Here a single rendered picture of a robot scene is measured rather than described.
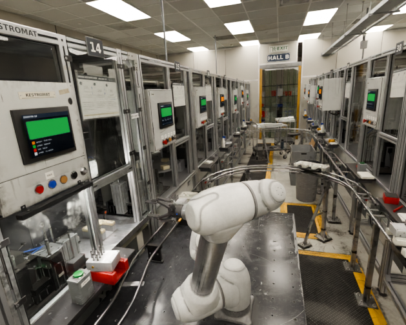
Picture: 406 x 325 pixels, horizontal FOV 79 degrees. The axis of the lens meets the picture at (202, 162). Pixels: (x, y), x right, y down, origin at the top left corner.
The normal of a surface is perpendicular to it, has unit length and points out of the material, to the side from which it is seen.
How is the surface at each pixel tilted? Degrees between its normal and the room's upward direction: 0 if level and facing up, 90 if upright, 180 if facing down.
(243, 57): 90
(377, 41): 90
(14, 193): 90
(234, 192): 36
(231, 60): 90
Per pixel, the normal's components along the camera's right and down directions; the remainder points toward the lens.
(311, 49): -0.29, 0.27
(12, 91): 0.96, 0.03
